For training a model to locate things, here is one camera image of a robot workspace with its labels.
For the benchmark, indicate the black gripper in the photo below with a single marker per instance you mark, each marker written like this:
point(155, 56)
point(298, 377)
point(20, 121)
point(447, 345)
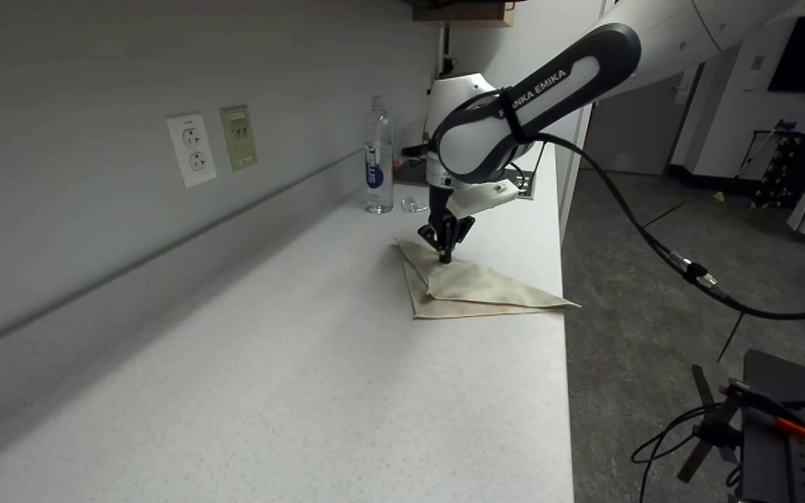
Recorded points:
point(444, 219)

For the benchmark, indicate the beige cloth towel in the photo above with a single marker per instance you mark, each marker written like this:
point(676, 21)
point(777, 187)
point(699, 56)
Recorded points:
point(475, 282)

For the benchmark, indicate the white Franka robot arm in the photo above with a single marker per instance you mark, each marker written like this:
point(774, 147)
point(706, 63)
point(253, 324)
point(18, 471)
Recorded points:
point(551, 86)

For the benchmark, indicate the clear plastic wrapper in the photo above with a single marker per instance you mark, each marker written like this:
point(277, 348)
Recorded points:
point(408, 202)

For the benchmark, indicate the clear plastic water bottle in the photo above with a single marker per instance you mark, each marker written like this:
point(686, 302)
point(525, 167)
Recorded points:
point(377, 172)

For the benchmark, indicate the red fire extinguisher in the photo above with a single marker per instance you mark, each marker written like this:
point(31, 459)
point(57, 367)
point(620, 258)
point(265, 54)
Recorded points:
point(443, 45)

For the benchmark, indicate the black tripod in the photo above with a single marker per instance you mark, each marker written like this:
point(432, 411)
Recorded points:
point(706, 429)

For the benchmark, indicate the orange black clamp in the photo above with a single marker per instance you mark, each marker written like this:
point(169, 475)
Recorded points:
point(780, 416)

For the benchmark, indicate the black perforated table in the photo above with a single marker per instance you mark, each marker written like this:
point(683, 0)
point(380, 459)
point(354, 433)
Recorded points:
point(794, 465)

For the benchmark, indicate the beige wall switch plate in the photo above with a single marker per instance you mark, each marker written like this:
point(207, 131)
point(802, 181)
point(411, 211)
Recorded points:
point(238, 137)

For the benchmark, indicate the white wall power outlet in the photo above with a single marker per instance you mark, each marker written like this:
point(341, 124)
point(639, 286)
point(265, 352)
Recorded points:
point(194, 152)

